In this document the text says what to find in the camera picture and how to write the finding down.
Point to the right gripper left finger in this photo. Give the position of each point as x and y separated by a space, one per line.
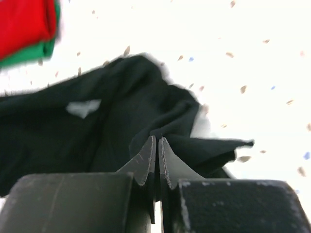
119 202

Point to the red folded t shirt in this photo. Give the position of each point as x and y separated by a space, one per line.
25 23

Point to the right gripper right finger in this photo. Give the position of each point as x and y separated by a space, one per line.
193 204

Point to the black t shirt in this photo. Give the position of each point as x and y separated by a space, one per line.
98 121

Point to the green folded t shirt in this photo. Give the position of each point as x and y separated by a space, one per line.
34 52

